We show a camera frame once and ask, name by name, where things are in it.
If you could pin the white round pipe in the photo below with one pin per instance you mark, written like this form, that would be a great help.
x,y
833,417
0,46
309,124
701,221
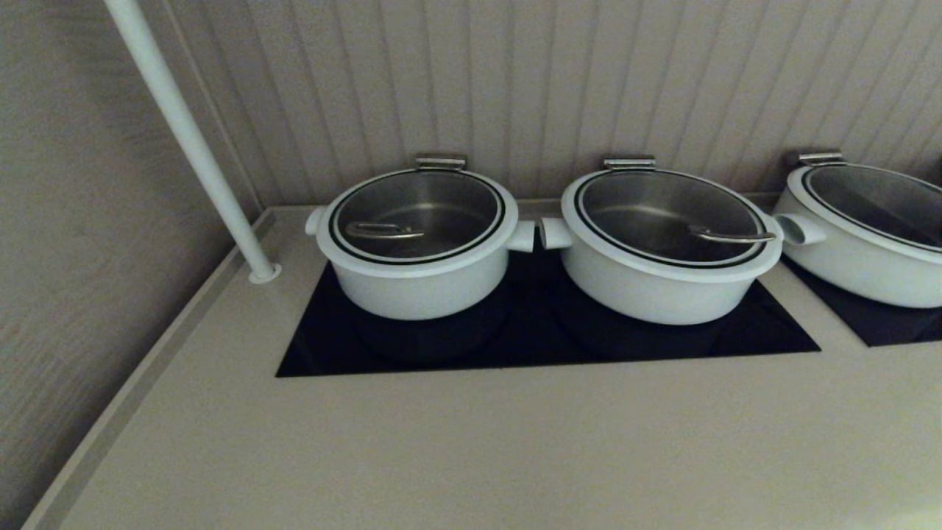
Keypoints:
x,y
184,132

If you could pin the small black glass cooktop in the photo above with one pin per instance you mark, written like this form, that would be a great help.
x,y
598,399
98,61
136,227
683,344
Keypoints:
x,y
883,324

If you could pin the white steel-lined pot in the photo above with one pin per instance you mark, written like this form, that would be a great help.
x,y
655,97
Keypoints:
x,y
647,294
441,291
846,272

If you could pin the glass lid with white rim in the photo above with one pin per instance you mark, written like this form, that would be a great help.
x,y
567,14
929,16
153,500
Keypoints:
x,y
662,213
883,199
419,213

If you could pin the large black glass cooktop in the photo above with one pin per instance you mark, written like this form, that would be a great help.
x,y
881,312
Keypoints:
x,y
530,338

